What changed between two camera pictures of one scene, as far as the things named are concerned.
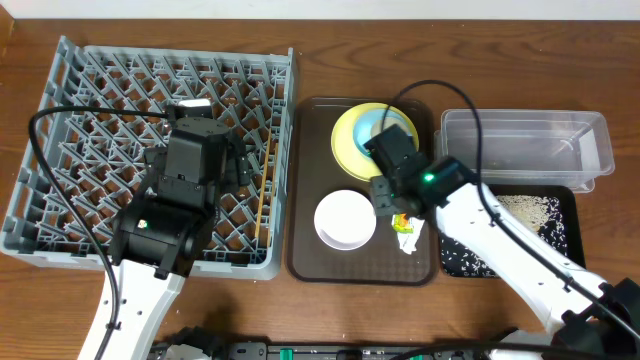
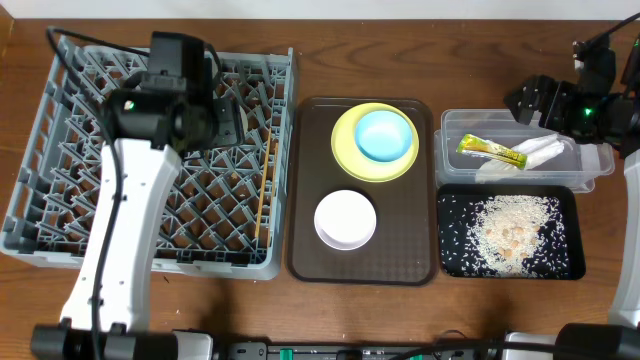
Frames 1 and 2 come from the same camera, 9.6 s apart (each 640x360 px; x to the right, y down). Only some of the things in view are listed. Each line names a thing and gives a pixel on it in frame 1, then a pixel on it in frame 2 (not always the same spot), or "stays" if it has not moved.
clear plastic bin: [565, 149] stays
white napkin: [407, 240] -> [536, 151]
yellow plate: [353, 155] stays
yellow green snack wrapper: [401, 224] -> [473, 145]
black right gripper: [378, 193] -> [559, 92]
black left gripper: [236, 163] -> [228, 123]
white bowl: [345, 219] stays
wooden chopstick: [263, 185] stays
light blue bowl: [372, 122] stays
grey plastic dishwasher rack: [96, 162] stays
